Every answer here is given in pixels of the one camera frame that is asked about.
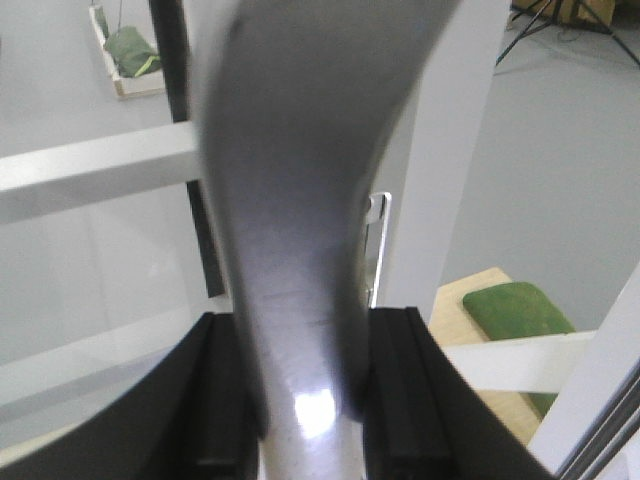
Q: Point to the white diagonal brace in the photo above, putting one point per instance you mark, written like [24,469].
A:
[540,364]

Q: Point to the black tripod stand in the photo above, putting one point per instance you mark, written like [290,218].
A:
[544,14]

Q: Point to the cardboard box in corner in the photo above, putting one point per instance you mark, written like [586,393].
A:
[574,12]

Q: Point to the white framed sliding glass door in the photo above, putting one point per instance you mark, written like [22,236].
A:
[108,174]

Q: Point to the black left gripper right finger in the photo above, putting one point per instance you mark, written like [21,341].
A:
[422,420]

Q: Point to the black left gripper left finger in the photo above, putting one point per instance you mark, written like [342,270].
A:
[190,417]

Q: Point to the grey door handle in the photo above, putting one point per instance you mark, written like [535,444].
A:
[295,103]

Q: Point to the white edged tray right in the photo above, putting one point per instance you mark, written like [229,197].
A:
[107,17]

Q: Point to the green sandbag beyond glass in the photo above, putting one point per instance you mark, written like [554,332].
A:
[132,54]

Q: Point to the green sandbag near post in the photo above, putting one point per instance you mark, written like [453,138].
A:
[515,310]

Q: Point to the white door frame post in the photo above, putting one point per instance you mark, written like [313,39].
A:
[607,362]

